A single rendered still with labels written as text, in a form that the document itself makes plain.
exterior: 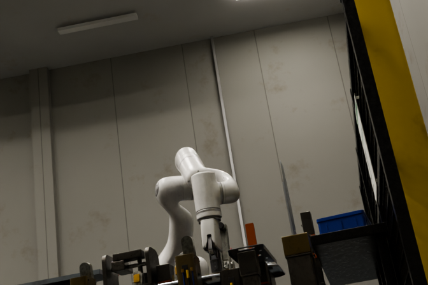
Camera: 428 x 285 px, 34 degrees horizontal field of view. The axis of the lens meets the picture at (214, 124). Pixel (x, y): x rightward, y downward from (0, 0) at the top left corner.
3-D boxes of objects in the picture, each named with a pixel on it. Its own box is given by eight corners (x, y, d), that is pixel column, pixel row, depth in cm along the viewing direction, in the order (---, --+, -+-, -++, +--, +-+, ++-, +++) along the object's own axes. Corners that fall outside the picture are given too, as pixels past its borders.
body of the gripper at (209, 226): (202, 223, 235) (206, 256, 231) (194, 216, 225) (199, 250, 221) (223, 219, 234) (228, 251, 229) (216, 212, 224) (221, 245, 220)
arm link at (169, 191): (193, 291, 288) (154, 294, 285) (188, 275, 299) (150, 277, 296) (198, 182, 271) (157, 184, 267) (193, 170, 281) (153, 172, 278)
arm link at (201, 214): (199, 217, 235) (200, 225, 234) (193, 211, 227) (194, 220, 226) (223, 212, 234) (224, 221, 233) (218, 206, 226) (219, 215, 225)
